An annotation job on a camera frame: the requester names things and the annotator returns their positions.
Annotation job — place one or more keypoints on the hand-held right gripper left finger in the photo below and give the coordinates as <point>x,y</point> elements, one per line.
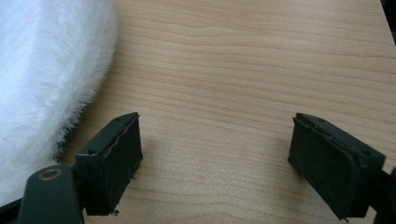
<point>109,168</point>

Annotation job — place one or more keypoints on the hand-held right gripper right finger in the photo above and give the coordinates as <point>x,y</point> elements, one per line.
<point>330,168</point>

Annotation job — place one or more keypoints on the white fluffy fur mat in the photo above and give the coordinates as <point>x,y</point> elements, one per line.
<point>46,84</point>

